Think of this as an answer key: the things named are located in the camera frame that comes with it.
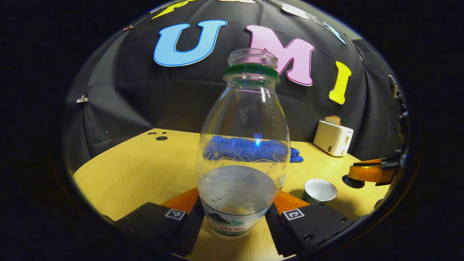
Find clear plastic water bottle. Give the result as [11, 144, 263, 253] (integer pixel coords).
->
[196, 48, 291, 238]

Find black camera stand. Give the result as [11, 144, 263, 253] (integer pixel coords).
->
[388, 74, 409, 147]

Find blue towel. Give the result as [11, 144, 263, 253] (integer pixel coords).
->
[203, 135, 304, 163]

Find white toaster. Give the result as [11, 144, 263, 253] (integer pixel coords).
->
[314, 120, 354, 157]

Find black backdrop cloth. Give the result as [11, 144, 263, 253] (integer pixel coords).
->
[62, 0, 408, 171]

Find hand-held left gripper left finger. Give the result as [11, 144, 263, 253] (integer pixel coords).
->
[113, 187, 206, 257]

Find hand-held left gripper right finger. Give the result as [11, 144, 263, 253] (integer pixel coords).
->
[265, 190, 355, 258]

